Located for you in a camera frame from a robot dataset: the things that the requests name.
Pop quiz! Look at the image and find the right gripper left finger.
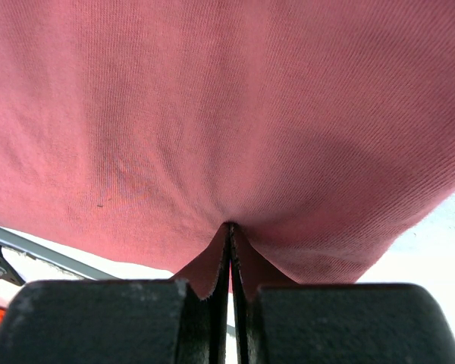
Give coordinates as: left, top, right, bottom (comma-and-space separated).
172, 224, 230, 363

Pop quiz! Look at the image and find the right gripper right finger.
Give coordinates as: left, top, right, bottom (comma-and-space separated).
229, 223, 299, 364

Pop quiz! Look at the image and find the red t shirt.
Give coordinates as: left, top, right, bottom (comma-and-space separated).
0, 1, 455, 283

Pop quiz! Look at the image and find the aluminium table edge rail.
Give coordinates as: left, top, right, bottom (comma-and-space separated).
0, 228, 118, 281

